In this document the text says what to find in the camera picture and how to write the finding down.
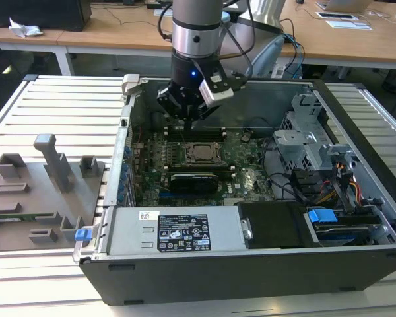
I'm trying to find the black graphics card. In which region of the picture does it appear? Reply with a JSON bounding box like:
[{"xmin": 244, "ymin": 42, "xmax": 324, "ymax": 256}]
[{"xmin": 169, "ymin": 172, "xmax": 219, "ymax": 195}]

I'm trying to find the blue case latch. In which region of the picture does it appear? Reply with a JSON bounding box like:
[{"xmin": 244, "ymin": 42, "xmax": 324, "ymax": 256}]
[{"xmin": 75, "ymin": 227, "xmax": 94, "ymax": 242}]

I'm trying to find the black camera cable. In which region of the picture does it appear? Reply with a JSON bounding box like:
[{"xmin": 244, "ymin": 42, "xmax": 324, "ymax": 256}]
[{"xmin": 157, "ymin": 0, "xmax": 253, "ymax": 82}]

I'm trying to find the black plastic shroud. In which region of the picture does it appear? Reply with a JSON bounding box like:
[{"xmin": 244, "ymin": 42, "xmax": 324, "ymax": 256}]
[{"xmin": 237, "ymin": 201, "xmax": 318, "ymax": 250}]

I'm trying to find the grey power supply with label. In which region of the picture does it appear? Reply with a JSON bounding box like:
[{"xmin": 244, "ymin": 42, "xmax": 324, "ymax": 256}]
[{"xmin": 106, "ymin": 207, "xmax": 248, "ymax": 256}]

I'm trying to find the black open PC case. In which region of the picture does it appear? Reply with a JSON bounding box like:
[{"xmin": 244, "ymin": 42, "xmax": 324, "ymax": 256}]
[{"xmin": 72, "ymin": 74, "xmax": 396, "ymax": 308}]

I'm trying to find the green RAM stick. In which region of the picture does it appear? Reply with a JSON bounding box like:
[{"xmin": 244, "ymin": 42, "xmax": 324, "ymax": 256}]
[{"xmin": 0, "ymin": 213, "xmax": 55, "ymax": 223}]

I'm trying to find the silver square CPU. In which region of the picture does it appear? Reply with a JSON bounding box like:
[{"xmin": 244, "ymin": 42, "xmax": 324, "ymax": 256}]
[{"xmin": 192, "ymin": 146, "xmax": 213, "ymax": 159}]

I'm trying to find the grey parts rack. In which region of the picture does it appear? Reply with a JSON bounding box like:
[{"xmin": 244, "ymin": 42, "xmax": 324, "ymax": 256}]
[{"xmin": 0, "ymin": 133, "xmax": 105, "ymax": 252}]

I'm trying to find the coloured power wire bundle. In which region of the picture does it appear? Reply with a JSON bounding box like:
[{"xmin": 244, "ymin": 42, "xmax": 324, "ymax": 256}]
[{"xmin": 319, "ymin": 161, "xmax": 364, "ymax": 206}]

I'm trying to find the black wire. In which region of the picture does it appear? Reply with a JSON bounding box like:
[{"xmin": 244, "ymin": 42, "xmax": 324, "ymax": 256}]
[{"xmin": 262, "ymin": 137, "xmax": 310, "ymax": 202}]

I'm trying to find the hard disk in blue carrier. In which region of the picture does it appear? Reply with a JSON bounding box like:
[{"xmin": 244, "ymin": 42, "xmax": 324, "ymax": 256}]
[{"xmin": 306, "ymin": 207, "xmax": 381, "ymax": 247}]

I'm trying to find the green motherboard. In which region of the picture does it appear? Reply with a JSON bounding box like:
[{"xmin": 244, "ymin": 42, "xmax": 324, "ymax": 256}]
[{"xmin": 133, "ymin": 127, "xmax": 279, "ymax": 208}]

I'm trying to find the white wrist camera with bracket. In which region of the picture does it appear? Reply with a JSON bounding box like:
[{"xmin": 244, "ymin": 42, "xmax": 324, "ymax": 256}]
[{"xmin": 199, "ymin": 67, "xmax": 249, "ymax": 108}]

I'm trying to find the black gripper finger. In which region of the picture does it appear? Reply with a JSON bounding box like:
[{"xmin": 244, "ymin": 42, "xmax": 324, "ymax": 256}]
[
  {"xmin": 187, "ymin": 103, "xmax": 219, "ymax": 131},
  {"xmin": 156, "ymin": 84, "xmax": 189, "ymax": 131}
]

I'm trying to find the blue cable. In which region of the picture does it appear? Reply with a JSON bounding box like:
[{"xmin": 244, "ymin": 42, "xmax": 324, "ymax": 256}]
[{"xmin": 284, "ymin": 32, "xmax": 306, "ymax": 79}]

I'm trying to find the black RAM slot bank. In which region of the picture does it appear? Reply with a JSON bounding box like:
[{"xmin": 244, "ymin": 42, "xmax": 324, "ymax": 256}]
[
  {"xmin": 166, "ymin": 127, "xmax": 226, "ymax": 142},
  {"xmin": 164, "ymin": 164, "xmax": 236, "ymax": 179}
]

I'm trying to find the silver laptop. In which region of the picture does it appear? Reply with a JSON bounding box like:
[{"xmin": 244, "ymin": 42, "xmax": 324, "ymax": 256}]
[{"xmin": 315, "ymin": 0, "xmax": 374, "ymax": 13}]

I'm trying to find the pale blue teach pendant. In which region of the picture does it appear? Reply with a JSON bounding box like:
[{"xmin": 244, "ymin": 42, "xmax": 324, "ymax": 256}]
[{"xmin": 249, "ymin": 34, "xmax": 285, "ymax": 79}]

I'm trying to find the crumpled white paper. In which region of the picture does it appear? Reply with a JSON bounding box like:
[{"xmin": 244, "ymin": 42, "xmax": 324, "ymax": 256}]
[{"xmin": 8, "ymin": 17, "xmax": 44, "ymax": 38}]

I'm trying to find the silver metal drive cage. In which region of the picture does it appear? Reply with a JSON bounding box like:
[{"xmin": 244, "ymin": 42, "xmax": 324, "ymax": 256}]
[{"xmin": 272, "ymin": 93, "xmax": 361, "ymax": 173}]

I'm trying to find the grey case handle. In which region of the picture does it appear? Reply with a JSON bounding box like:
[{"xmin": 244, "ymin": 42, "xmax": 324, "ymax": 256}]
[{"xmin": 121, "ymin": 74, "xmax": 143, "ymax": 97}]

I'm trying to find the black computer tower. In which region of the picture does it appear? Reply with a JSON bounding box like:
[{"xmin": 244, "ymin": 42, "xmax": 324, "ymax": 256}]
[{"xmin": 0, "ymin": 0, "xmax": 92, "ymax": 32}]

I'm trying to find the black CPU socket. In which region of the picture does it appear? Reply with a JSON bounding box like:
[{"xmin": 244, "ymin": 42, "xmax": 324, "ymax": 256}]
[{"xmin": 182, "ymin": 141, "xmax": 224, "ymax": 167}]

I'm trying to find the metal CPU socket cover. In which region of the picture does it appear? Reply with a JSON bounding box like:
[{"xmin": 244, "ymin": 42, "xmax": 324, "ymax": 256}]
[{"xmin": 184, "ymin": 141, "xmax": 221, "ymax": 164}]

